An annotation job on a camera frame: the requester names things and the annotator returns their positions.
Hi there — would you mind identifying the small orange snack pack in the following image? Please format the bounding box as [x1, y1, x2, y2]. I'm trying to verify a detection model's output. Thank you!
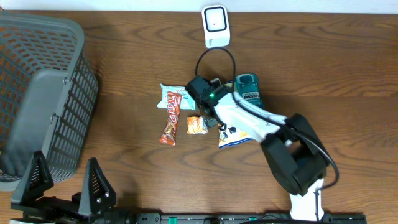
[187, 116, 208, 135]

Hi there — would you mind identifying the red-brown chocolate bar wrapper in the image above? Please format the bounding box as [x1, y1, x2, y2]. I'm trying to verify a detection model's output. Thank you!
[159, 91, 182, 146]

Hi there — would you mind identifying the black cable right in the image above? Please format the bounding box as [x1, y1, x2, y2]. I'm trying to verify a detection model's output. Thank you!
[195, 47, 340, 191]

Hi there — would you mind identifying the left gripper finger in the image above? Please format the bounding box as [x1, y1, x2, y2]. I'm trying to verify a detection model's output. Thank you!
[78, 157, 116, 216]
[11, 151, 54, 204]

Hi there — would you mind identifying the grey plastic mesh basket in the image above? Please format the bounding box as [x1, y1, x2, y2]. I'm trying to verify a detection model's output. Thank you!
[1, 12, 100, 191]

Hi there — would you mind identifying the white barcode scanner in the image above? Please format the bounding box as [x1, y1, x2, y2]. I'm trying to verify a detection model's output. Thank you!
[201, 4, 231, 49]

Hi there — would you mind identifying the light teal wet wipes pack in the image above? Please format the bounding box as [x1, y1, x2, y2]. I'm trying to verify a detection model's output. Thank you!
[157, 83, 196, 110]

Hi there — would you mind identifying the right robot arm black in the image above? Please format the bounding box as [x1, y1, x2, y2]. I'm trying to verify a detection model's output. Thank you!
[185, 76, 330, 221]

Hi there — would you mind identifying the yellow snack bag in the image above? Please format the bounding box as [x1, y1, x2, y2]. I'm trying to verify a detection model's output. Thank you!
[217, 80, 255, 149]

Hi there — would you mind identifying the teal Listerine mouthwash bottle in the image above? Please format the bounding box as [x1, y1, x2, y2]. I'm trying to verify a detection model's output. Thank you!
[235, 73, 264, 109]

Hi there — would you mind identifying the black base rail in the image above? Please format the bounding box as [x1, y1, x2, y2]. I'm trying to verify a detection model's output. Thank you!
[134, 213, 368, 224]

